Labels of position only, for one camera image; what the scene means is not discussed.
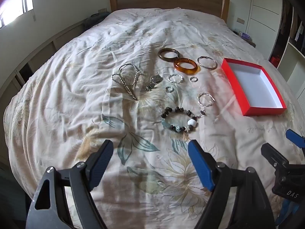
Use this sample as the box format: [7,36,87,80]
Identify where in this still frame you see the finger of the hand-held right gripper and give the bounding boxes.
[286,129,305,149]
[261,143,290,172]

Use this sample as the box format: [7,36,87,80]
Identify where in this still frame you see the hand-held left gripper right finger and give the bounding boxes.
[188,139,274,229]

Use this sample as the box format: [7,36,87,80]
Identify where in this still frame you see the low wooden side cabinet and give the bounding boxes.
[0,19,86,105]

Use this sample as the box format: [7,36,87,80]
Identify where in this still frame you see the hanging dark clothes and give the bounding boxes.
[280,2,305,43]

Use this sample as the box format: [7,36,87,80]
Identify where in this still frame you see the white open shelf unit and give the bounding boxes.
[269,0,305,101]

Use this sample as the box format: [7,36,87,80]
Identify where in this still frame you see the window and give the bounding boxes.
[0,0,41,28]

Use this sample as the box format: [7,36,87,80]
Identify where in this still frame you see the amber bangle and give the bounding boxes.
[173,58,200,73]

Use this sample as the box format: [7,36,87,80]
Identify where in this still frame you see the silver metal pendant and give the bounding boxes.
[145,75,164,91]

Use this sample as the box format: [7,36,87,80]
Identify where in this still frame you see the red cardboard box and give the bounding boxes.
[221,58,287,117]

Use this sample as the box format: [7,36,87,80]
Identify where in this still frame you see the silver chain necklace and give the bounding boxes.
[112,63,143,101]

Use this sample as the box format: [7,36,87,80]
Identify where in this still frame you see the beaded bracelet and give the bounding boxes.
[161,106,207,133]

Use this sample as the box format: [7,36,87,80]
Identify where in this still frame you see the white wardrobe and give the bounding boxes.
[248,0,284,43]

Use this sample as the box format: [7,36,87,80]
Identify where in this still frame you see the twisted silver hoop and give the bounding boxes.
[197,93,215,106]

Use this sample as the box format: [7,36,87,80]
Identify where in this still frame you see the person's right hand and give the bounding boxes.
[282,200,299,221]

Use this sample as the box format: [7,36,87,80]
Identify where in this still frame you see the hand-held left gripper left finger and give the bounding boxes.
[26,139,114,229]

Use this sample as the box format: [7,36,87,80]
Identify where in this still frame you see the large smooth silver hoop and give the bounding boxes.
[197,56,218,71]

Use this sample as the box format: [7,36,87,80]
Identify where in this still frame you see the twisted silver ring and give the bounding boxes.
[168,74,184,83]

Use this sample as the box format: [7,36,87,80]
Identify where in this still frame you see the dark brown bangle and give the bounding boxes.
[158,48,180,62]

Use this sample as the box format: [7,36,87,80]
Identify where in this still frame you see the floral bedspread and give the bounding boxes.
[3,7,305,229]

